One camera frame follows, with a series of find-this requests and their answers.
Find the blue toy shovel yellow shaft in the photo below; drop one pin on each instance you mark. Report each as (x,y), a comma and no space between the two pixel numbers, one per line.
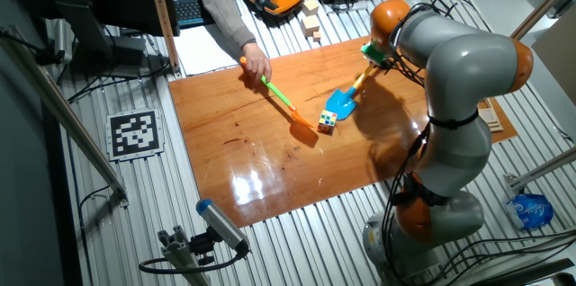
(341,102)

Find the aluminium camera bracket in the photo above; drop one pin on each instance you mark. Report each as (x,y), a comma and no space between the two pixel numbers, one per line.
(180,254)

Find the grey camera blue end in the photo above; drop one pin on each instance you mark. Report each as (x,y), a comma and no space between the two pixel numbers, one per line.
(222,226)

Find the brown cardboard panel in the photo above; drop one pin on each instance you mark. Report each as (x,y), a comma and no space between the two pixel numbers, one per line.
(558,56)

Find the blue plastic bag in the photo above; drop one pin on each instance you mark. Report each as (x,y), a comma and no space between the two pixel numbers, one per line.
(531,211)

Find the white paper stack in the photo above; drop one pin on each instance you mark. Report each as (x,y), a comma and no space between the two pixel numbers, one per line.
(198,54)

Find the multicoloured puzzle cube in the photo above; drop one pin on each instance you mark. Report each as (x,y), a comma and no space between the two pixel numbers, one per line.
(327,121)

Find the orange toy shovel green shaft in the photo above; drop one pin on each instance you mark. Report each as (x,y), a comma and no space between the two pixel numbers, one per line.
(279,95)

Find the black and white marker board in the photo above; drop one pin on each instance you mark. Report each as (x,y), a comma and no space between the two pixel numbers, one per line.
(135,134)

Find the black keyboard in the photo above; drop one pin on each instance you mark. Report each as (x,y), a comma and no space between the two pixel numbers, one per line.
(188,9)

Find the grey sleeved person's forearm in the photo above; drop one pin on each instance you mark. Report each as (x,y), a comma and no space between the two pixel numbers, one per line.
(222,2)

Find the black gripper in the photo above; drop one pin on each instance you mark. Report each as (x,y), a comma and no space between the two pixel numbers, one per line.
(387,64)

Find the person's hand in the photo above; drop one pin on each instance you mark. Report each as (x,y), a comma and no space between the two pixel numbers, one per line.
(257,63)

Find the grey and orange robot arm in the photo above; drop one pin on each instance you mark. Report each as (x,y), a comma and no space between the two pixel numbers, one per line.
(463,79)

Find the frame post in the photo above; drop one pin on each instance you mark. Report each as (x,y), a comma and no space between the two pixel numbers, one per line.
(161,16)
(540,7)
(540,169)
(63,110)

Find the small pale wooden block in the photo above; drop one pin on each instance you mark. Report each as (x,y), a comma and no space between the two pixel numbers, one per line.
(317,37)

